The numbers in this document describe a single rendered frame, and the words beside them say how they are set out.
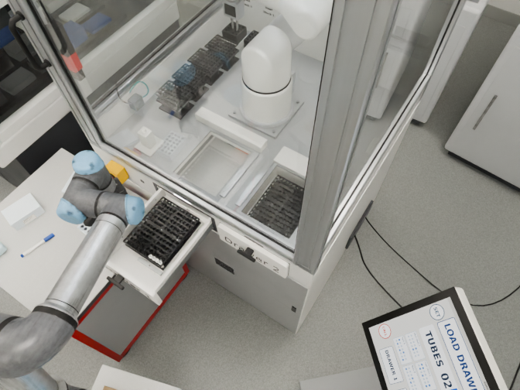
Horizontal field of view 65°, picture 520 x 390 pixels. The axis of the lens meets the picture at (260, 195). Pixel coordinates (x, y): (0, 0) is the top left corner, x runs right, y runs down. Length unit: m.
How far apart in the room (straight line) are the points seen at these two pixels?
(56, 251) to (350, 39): 1.44
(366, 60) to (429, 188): 2.23
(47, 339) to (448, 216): 2.32
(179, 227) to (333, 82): 0.97
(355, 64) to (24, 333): 0.78
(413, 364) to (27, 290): 1.34
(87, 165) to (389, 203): 1.95
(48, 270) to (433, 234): 2.05
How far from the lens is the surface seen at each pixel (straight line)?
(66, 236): 1.81
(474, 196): 2.91
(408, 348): 1.26
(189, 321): 2.34
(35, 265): 1.81
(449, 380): 1.22
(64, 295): 0.99
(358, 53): 0.64
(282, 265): 1.40
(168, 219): 1.58
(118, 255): 1.61
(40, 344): 0.96
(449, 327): 1.20
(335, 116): 0.74
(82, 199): 1.16
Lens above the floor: 2.24
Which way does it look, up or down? 59 degrees down
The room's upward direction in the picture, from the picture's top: 1 degrees counter-clockwise
